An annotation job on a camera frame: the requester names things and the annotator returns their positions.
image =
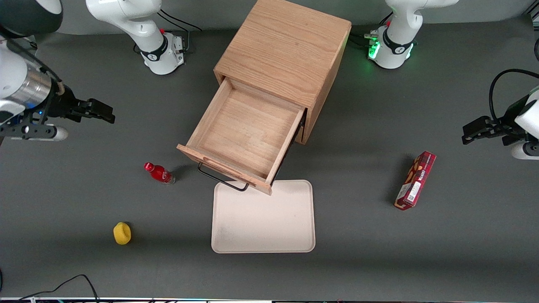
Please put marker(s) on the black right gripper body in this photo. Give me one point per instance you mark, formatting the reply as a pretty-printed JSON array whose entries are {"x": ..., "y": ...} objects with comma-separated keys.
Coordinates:
[{"x": 63, "y": 106}]

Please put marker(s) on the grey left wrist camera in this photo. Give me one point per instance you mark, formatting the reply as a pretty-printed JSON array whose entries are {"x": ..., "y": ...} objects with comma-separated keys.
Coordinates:
[{"x": 526, "y": 151}]

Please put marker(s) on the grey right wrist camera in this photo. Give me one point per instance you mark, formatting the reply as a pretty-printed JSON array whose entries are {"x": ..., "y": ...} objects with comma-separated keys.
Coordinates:
[{"x": 42, "y": 133}]

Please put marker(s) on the small red cola bottle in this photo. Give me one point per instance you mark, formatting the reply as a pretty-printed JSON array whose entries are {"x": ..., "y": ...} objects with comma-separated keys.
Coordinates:
[{"x": 160, "y": 173}]

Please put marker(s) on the red snack box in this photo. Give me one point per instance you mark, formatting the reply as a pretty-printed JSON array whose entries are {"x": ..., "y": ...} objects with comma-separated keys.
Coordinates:
[{"x": 414, "y": 181}]

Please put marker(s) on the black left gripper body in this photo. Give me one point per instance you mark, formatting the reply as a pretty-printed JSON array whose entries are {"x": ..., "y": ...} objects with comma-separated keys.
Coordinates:
[{"x": 507, "y": 119}]

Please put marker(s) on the wooden drawer cabinet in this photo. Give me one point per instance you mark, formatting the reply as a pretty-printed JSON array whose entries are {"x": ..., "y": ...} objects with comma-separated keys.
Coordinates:
[{"x": 282, "y": 42}]

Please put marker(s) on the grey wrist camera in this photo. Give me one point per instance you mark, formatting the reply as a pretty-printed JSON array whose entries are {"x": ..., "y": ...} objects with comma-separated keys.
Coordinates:
[
  {"x": 526, "y": 151},
  {"x": 42, "y": 133}
]

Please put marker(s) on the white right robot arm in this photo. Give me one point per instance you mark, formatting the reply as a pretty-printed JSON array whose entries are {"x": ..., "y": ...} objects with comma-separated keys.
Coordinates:
[{"x": 126, "y": 17}]

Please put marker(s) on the black parked left gripper finger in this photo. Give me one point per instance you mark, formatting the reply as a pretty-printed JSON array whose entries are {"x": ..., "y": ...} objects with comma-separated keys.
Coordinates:
[
  {"x": 478, "y": 136},
  {"x": 478, "y": 125}
]

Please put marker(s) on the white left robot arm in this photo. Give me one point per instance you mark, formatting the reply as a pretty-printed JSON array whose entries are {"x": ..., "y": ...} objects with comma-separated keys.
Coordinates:
[{"x": 400, "y": 25}]

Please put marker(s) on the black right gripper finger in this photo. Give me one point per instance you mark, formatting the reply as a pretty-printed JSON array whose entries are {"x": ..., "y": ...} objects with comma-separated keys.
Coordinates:
[
  {"x": 101, "y": 107},
  {"x": 99, "y": 117}
]

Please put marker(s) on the wooden drawer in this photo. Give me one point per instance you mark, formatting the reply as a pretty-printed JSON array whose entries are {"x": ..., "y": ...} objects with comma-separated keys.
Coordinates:
[{"x": 248, "y": 126}]

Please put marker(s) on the beige plastic tray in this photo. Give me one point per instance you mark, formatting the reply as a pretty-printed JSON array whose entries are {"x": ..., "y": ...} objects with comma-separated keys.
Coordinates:
[{"x": 261, "y": 219}]

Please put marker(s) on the yellow foam toy fruit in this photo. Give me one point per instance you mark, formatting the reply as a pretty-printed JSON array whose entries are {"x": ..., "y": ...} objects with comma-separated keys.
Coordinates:
[{"x": 122, "y": 233}]

